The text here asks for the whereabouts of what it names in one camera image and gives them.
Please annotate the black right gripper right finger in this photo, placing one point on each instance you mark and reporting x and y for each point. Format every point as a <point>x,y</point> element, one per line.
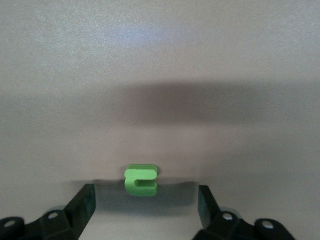
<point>215,225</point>

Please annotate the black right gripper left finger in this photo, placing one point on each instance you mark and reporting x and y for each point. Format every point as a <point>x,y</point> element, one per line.
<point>75,215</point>

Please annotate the green letter u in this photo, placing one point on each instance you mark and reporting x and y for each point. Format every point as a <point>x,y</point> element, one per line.
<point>130,181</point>

